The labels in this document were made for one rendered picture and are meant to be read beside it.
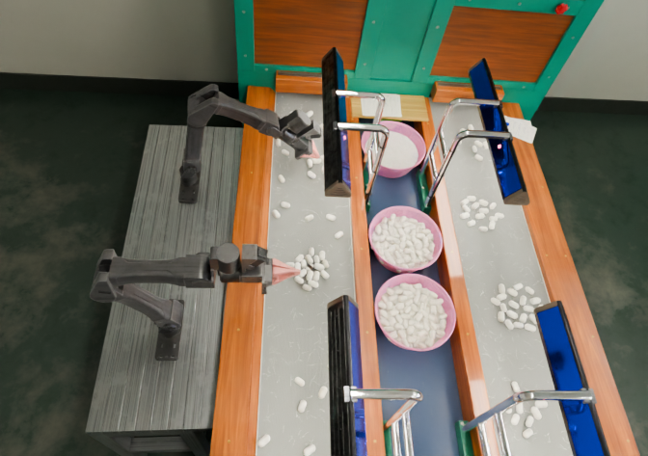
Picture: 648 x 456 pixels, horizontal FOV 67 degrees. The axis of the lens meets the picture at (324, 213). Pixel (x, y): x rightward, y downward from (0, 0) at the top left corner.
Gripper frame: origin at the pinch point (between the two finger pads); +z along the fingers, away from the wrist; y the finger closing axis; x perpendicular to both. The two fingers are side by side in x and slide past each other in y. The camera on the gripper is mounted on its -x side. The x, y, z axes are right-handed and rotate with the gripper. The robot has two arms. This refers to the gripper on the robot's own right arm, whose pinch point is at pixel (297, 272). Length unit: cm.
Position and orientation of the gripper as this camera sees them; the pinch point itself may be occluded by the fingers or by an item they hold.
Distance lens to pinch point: 129.8
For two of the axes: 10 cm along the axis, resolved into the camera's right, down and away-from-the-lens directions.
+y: -0.5, -8.3, 5.6
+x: -1.2, 5.6, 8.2
